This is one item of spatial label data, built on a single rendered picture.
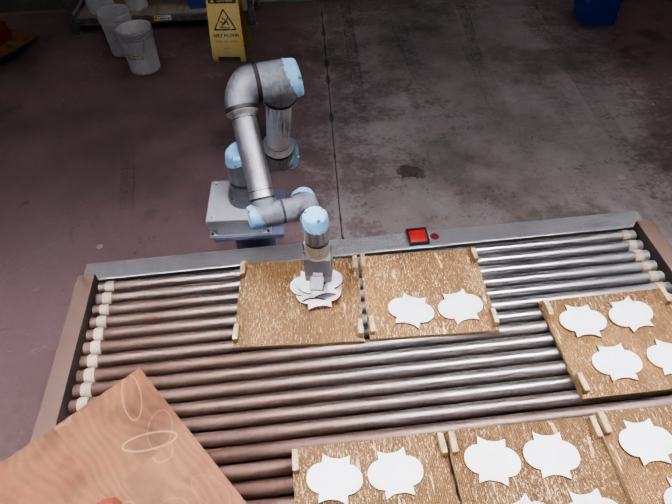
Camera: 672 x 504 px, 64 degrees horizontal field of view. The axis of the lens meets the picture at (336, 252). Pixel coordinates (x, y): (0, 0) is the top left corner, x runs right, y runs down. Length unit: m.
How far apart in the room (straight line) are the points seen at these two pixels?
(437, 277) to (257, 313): 0.62
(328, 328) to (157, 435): 0.59
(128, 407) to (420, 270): 1.01
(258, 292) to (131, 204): 2.08
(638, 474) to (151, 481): 1.22
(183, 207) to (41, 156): 1.29
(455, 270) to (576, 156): 2.40
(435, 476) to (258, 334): 0.67
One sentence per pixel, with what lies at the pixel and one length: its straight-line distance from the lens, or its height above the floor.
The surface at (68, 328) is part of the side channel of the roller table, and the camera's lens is 1.92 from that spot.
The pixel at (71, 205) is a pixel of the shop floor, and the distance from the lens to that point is 3.95.
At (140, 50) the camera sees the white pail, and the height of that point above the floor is 0.22.
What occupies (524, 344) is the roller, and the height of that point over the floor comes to 0.91.
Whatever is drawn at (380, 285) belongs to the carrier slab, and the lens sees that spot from 1.82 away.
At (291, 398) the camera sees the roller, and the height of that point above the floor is 0.92.
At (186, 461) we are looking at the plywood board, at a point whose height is 1.04.
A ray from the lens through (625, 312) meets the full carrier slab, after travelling 1.94.
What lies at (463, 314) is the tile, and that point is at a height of 0.94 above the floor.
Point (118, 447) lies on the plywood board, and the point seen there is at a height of 1.04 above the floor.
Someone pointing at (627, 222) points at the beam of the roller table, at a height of 0.92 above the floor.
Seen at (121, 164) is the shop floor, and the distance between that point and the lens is 4.16.
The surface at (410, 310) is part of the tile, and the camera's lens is 1.75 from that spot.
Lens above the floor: 2.35
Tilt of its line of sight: 47 degrees down
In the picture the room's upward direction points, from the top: 2 degrees counter-clockwise
